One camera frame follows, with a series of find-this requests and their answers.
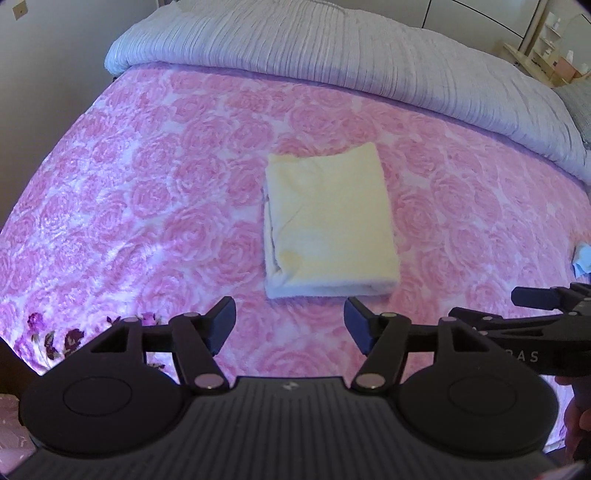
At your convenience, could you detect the cream knit sweater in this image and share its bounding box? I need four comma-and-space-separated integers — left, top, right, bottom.
263, 143, 400, 299

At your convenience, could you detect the person right hand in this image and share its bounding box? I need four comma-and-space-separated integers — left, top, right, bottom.
564, 391, 591, 460

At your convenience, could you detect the blue white small object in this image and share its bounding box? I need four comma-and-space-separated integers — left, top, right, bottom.
572, 243, 591, 278

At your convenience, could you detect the pink rose pattern blanket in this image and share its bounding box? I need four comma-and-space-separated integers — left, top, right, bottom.
0, 62, 591, 471

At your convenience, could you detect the grey pillow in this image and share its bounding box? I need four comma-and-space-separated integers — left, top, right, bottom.
554, 77, 591, 150

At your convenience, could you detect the wooden shelf with items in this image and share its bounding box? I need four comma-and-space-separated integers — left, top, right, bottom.
498, 1, 590, 87

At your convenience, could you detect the grey ribbed quilt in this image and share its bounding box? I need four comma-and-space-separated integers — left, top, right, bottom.
104, 1, 590, 182

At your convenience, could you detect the beige wall socket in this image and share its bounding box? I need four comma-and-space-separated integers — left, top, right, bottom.
12, 0, 28, 20

